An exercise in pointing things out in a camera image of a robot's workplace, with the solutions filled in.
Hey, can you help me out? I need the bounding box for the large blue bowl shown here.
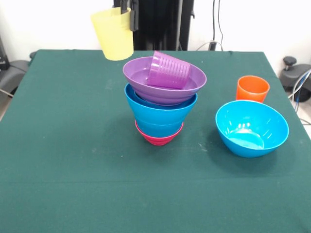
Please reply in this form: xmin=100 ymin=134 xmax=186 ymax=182
xmin=123 ymin=82 xmax=199 ymax=126
xmin=215 ymin=100 xmax=290 ymax=159

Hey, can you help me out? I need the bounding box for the bundle of light cables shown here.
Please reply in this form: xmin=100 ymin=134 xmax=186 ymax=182
xmin=288 ymin=69 xmax=311 ymax=127

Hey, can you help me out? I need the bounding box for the grey padded chair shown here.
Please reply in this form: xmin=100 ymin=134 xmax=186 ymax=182
xmin=0 ymin=36 xmax=37 ymax=98

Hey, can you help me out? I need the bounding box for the wide purple bowl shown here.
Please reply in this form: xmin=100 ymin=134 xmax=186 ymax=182
xmin=122 ymin=56 xmax=207 ymax=107

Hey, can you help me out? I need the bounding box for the purple cup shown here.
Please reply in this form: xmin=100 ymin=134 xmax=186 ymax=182
xmin=146 ymin=50 xmax=192 ymax=90

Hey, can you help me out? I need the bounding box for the yellow cup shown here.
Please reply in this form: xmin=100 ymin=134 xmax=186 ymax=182
xmin=90 ymin=7 xmax=135 ymax=62

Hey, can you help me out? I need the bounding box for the orange cup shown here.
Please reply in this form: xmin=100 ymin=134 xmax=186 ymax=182
xmin=236 ymin=75 xmax=271 ymax=103

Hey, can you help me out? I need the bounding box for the small red bowl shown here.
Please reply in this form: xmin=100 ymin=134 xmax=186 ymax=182
xmin=134 ymin=120 xmax=184 ymax=147

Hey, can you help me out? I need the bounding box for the dark green tablecloth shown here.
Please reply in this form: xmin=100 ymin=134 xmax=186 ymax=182
xmin=0 ymin=49 xmax=311 ymax=233

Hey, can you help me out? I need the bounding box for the black wall cable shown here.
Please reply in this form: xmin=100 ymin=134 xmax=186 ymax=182
xmin=195 ymin=0 xmax=225 ymax=51

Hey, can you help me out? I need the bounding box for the dark grey chair base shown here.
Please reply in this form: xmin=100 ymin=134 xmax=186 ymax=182
xmin=279 ymin=56 xmax=311 ymax=102

